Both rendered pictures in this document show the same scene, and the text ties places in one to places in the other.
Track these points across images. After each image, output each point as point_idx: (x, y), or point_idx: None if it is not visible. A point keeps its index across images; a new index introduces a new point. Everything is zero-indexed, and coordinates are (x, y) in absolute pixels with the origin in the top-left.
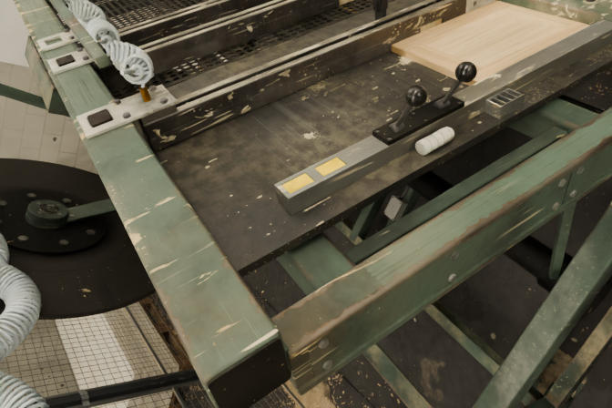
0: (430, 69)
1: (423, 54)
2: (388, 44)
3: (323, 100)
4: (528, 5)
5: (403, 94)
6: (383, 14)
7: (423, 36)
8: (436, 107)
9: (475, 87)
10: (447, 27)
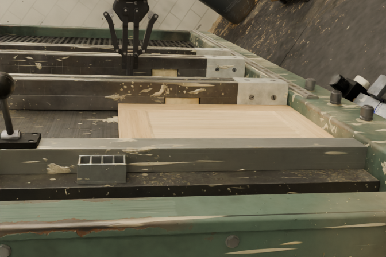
0: (116, 131)
1: (126, 115)
2: (114, 101)
3: None
4: (306, 113)
5: (48, 137)
6: (129, 72)
7: (158, 106)
8: (0, 137)
9: (86, 140)
10: (195, 107)
